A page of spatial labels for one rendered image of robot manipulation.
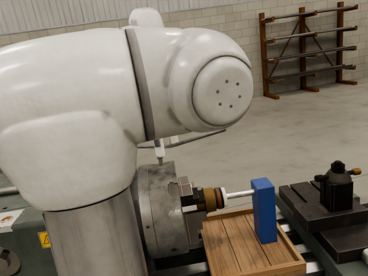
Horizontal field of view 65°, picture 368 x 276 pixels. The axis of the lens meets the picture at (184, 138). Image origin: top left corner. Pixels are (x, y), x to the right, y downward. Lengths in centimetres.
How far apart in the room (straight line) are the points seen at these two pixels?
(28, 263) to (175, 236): 39
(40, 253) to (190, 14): 708
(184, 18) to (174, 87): 729
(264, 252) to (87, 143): 91
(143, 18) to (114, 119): 60
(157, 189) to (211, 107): 64
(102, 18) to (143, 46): 719
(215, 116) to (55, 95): 15
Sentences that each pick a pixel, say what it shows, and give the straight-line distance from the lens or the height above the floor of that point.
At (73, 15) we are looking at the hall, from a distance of 752.
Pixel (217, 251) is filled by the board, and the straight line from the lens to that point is 112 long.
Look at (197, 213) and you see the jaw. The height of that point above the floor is 105.
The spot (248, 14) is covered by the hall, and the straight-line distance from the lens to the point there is 804.
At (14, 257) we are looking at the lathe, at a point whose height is 116.
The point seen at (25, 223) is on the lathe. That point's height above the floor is 125.
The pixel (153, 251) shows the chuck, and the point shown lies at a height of 103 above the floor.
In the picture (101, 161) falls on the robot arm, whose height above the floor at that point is 151.
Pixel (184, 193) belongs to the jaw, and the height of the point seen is 118.
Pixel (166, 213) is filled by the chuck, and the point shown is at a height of 114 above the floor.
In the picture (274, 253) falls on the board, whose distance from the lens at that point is 111.
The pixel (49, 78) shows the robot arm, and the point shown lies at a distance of 29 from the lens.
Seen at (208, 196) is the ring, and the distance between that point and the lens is 100.
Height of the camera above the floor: 160
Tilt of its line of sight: 18 degrees down
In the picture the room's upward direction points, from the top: 9 degrees counter-clockwise
